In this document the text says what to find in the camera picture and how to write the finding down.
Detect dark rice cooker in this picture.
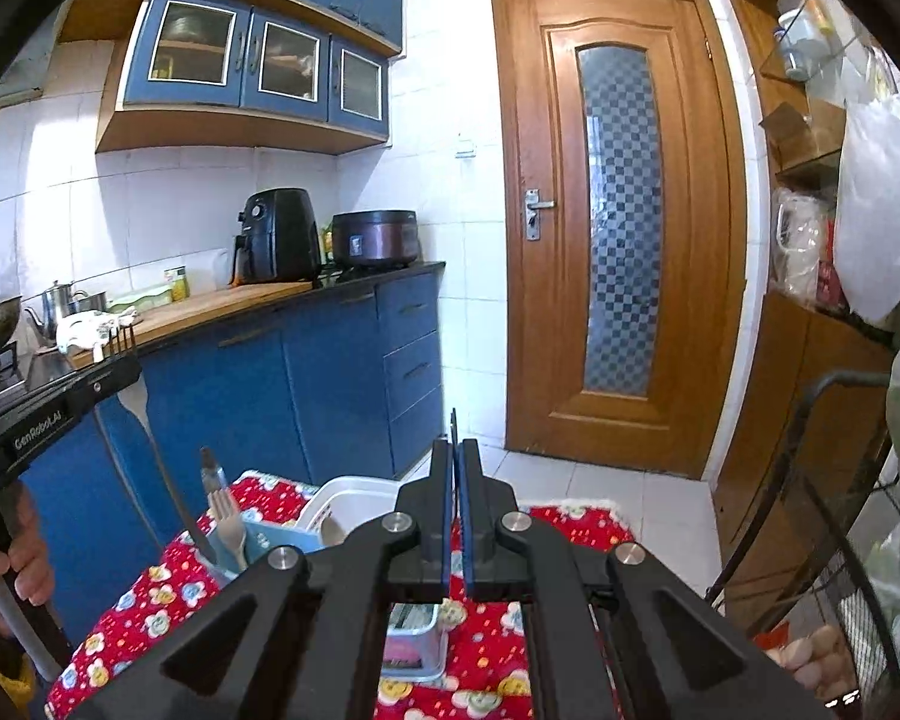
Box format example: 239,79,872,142
330,210,421,271

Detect black wire rack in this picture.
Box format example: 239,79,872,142
705,366,900,713

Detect light blue utensil holder box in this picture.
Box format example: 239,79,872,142
208,474,452,685

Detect red smiley flower tablecloth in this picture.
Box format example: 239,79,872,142
45,469,638,720

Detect glass jar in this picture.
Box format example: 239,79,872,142
776,7,826,81

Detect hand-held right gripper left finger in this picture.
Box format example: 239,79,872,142
67,409,458,720

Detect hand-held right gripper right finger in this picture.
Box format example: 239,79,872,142
459,439,837,720

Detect cardboard box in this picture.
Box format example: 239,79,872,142
761,101,845,170

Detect blue wall cabinet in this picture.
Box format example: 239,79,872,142
58,0,406,158

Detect silver door handle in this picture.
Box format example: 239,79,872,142
523,187,556,242

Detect wooden shelf unit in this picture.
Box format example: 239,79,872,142
720,0,900,616

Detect wooden door with glass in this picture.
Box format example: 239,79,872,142
491,0,751,481

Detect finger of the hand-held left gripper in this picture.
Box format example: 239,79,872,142
61,354,143,430

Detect white-handled fork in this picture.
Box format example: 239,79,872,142
207,490,250,567

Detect blue kitchen base cabinet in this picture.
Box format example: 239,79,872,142
0,261,447,661

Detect red packet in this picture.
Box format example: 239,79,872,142
817,259,850,310

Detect pile of eggs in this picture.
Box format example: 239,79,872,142
776,624,863,700

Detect person's left hand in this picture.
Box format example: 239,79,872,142
0,521,55,629

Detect steel kettle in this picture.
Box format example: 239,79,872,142
26,280,91,342

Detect black air fryer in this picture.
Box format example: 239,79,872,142
231,189,323,287

